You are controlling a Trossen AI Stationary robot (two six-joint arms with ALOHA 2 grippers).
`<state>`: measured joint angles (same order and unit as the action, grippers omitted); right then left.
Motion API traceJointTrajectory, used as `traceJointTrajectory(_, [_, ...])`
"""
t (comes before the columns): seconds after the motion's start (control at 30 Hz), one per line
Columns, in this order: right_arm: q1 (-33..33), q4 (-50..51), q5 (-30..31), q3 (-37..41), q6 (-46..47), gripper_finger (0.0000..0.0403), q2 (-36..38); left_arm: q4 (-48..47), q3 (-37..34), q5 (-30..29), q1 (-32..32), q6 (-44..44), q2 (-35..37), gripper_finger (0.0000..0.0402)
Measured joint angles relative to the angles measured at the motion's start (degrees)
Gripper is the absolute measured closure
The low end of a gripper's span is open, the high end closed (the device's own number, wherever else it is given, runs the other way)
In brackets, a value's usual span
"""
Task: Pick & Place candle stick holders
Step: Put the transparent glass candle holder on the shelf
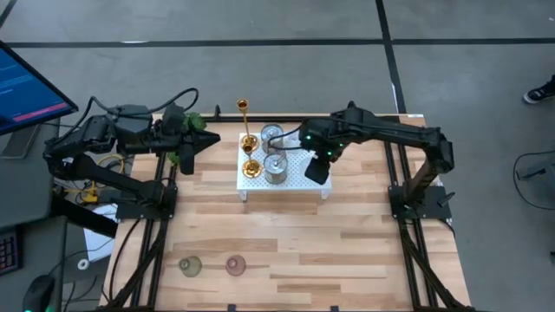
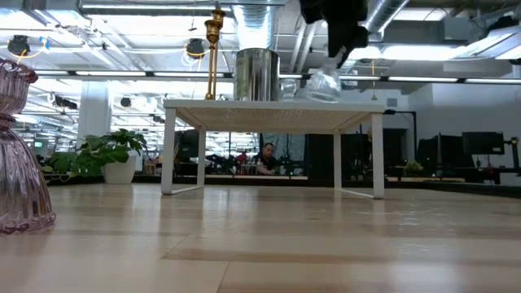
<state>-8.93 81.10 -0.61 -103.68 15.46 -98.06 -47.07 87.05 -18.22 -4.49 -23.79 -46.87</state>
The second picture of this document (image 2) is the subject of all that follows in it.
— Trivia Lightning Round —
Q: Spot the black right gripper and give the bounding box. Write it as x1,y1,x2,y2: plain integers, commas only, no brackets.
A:
299,0,370,68

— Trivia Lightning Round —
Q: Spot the clear ribbed glass candle holder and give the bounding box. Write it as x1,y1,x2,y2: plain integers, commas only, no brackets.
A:
304,46,348,103

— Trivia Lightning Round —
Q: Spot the mercury glass holder with tag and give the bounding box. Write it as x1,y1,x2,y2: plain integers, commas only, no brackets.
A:
233,47,282,102

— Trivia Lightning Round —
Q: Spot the pink ribbed glass candle holder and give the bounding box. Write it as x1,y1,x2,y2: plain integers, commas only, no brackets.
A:
0,58,57,236

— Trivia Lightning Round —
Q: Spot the brass hanging pendant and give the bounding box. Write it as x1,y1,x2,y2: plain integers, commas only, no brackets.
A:
370,59,379,103

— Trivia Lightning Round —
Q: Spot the white perforated shelf table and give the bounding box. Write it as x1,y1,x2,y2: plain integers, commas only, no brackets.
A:
160,99,387,200

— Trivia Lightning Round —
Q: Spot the black cabinet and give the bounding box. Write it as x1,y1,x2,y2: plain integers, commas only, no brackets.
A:
304,133,417,181

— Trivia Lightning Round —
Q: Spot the small green desk plant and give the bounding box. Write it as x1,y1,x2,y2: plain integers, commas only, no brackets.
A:
404,160,425,178

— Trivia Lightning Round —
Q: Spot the dark computer monitor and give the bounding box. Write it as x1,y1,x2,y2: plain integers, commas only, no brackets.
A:
417,136,463,168

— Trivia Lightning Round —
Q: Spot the person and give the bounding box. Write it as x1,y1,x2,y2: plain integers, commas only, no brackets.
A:
252,142,282,177

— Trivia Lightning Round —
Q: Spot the black computer monitor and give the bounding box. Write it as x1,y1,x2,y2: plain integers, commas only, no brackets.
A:
462,132,506,156

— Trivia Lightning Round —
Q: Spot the black screen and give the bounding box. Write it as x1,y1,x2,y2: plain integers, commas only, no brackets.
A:
176,129,203,164

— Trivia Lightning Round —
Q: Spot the long linear ceiling light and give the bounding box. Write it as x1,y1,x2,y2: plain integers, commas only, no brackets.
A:
34,69,521,85

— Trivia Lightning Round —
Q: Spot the green plant in white pot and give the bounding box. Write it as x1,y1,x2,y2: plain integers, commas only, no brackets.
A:
40,128,148,186

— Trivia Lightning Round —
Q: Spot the white pillar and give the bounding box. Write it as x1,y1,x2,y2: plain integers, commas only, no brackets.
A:
77,81,112,143

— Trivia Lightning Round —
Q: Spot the silver slanted ceiling duct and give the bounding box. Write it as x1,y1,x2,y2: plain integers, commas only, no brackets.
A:
327,0,410,75

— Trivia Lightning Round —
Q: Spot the silver spiral ceiling duct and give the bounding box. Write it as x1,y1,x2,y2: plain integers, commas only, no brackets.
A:
232,0,278,50

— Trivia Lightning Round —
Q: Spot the black ceiling device yellow cable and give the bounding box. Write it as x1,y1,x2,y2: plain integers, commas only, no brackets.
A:
186,37,207,60
7,34,32,57

